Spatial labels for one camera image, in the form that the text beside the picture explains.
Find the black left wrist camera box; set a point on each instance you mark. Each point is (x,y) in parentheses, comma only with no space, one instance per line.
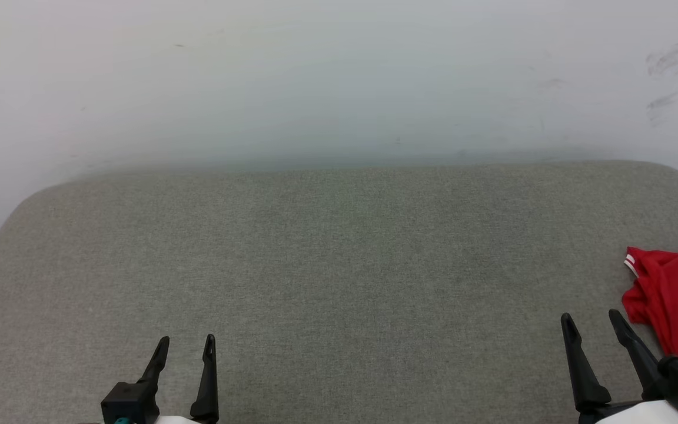
(130,403)

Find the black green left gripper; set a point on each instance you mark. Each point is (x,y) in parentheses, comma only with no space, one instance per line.
(177,420)

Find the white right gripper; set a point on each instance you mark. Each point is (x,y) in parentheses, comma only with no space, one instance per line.
(639,415)

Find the grey fabric sofa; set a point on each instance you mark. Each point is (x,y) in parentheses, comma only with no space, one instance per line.
(339,265)

